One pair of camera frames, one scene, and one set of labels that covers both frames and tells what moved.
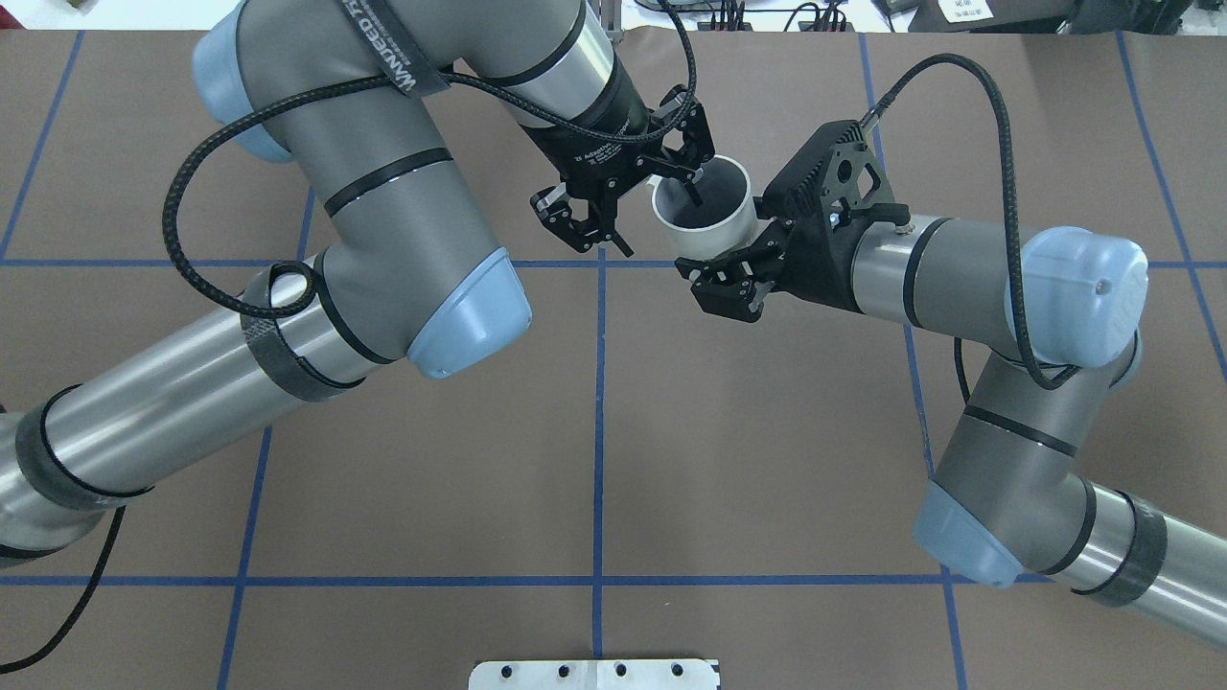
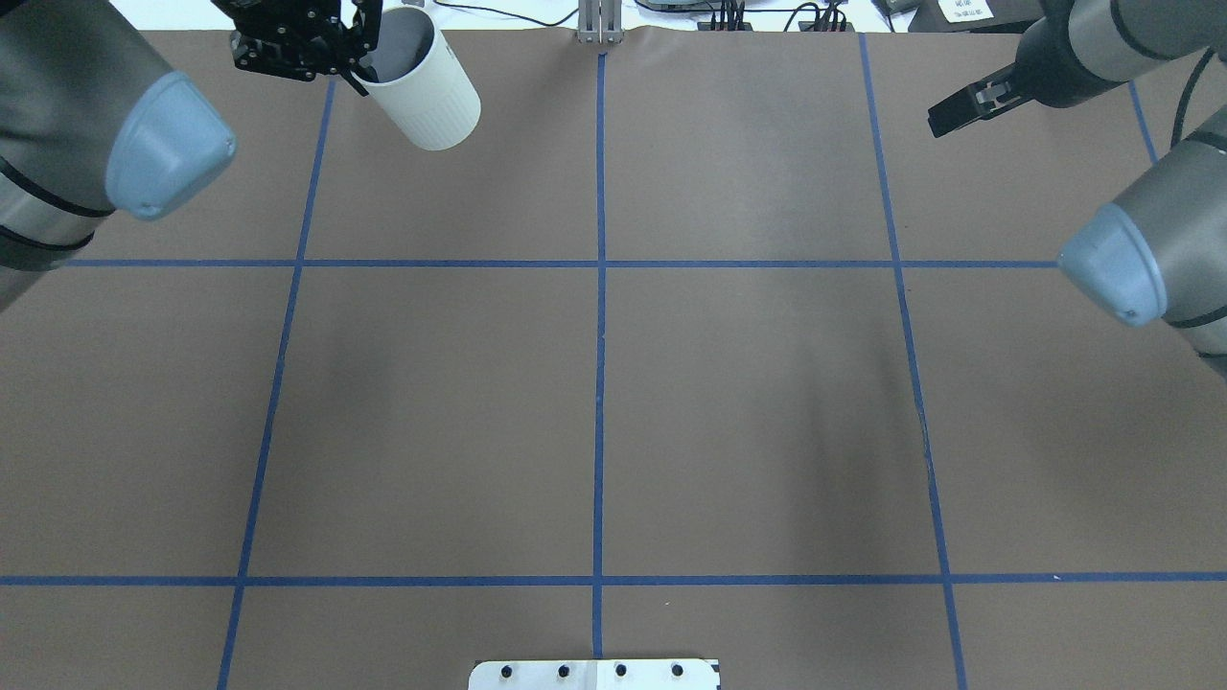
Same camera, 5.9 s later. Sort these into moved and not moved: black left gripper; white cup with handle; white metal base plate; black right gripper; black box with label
Moved: black right gripper; white cup with handle; black left gripper
Not moved: black box with label; white metal base plate
